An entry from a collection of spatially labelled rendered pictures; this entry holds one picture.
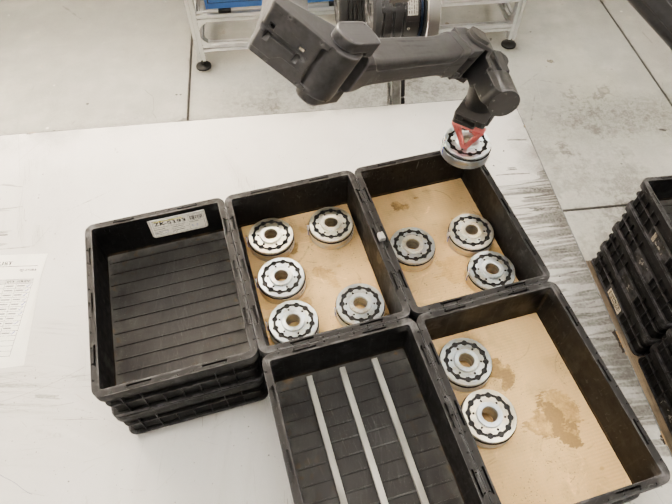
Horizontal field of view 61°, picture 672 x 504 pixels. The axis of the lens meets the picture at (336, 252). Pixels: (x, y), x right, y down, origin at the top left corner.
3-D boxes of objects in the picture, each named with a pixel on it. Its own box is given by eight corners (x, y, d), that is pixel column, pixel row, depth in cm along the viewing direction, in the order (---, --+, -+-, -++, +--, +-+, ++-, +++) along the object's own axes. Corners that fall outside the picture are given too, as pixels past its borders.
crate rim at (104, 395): (88, 232, 123) (84, 225, 121) (224, 203, 128) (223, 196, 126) (96, 404, 101) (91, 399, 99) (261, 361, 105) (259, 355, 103)
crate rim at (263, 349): (225, 203, 128) (223, 196, 126) (351, 175, 132) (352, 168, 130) (261, 361, 105) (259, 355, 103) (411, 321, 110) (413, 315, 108)
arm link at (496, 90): (468, 22, 99) (437, 59, 104) (485, 63, 92) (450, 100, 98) (516, 50, 104) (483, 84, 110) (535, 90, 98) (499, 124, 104)
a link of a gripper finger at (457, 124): (487, 140, 120) (499, 105, 113) (474, 161, 116) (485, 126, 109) (457, 128, 122) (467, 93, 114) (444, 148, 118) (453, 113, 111)
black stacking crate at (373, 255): (232, 229, 135) (224, 198, 126) (350, 202, 140) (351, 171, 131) (267, 380, 113) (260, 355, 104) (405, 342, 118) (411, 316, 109)
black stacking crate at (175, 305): (103, 258, 131) (85, 227, 121) (230, 229, 135) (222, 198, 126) (114, 421, 109) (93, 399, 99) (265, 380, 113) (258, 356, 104)
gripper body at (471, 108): (501, 103, 115) (511, 72, 109) (482, 132, 110) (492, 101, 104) (471, 91, 117) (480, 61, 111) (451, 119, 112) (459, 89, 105)
